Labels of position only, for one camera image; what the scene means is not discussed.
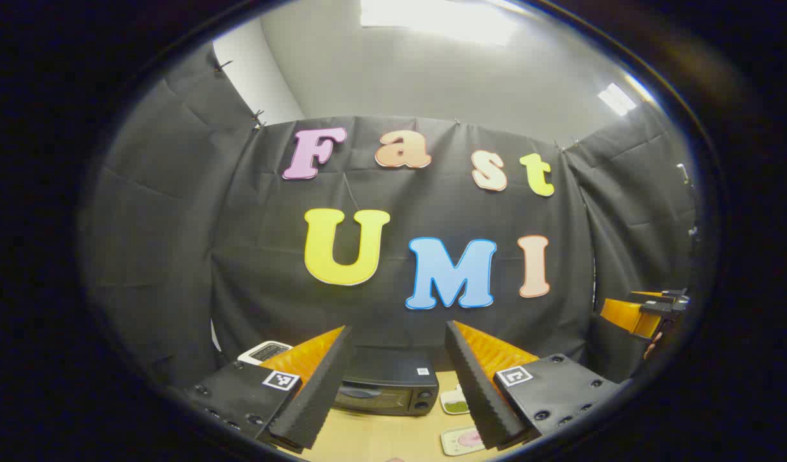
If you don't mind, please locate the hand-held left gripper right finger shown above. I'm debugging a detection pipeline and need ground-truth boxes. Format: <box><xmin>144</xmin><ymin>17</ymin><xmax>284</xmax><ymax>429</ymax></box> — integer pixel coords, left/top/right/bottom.
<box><xmin>444</xmin><ymin>320</ymin><xmax>625</xmax><ymax>450</ymax></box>

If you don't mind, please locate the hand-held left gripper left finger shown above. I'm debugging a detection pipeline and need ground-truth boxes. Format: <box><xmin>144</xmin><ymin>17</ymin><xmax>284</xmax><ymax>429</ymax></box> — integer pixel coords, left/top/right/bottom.
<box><xmin>185</xmin><ymin>325</ymin><xmax>354</xmax><ymax>453</ymax></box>

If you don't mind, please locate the white square plate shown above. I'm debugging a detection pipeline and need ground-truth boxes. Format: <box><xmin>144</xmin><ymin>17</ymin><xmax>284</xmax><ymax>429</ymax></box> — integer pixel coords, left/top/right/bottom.
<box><xmin>440</xmin><ymin>426</ymin><xmax>487</xmax><ymax>457</ymax></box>

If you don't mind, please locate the black electric oven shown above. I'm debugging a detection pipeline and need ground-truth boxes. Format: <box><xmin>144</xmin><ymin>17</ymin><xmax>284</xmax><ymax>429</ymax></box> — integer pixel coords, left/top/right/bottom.
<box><xmin>332</xmin><ymin>346</ymin><xmax>440</xmax><ymax>417</ymax></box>

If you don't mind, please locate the white divided plate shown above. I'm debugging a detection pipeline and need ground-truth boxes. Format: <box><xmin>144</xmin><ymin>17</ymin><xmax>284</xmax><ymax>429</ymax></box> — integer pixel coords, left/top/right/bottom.
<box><xmin>440</xmin><ymin>384</ymin><xmax>472</xmax><ymax>415</ymax></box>

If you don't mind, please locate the white toaster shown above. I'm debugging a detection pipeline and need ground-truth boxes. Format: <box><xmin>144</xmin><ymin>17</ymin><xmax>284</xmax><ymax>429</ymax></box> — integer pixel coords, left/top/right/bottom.
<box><xmin>237</xmin><ymin>340</ymin><xmax>294</xmax><ymax>368</ymax></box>

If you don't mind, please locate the black backdrop cloth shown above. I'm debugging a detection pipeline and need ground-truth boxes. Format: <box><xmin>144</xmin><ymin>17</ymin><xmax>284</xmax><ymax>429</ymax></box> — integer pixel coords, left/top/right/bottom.
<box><xmin>79</xmin><ymin>42</ymin><xmax>698</xmax><ymax>389</ymax></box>

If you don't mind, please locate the ceiling light panel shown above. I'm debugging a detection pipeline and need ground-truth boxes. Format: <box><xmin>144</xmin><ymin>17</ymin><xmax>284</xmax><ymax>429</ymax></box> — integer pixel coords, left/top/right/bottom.
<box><xmin>598</xmin><ymin>82</ymin><xmax>638</xmax><ymax>116</ymax></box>
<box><xmin>360</xmin><ymin>0</ymin><xmax>519</xmax><ymax>46</ymax></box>

